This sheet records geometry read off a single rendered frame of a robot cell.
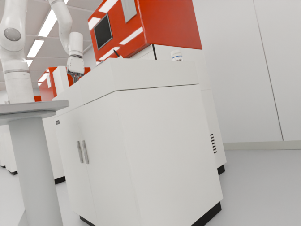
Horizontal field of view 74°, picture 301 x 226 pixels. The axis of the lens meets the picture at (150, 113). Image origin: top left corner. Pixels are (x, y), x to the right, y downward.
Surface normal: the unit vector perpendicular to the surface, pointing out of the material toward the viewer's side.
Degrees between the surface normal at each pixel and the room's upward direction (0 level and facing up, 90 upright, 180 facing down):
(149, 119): 90
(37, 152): 90
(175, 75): 90
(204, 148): 90
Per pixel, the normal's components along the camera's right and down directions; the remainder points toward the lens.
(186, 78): 0.64, -0.15
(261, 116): -0.74, 0.15
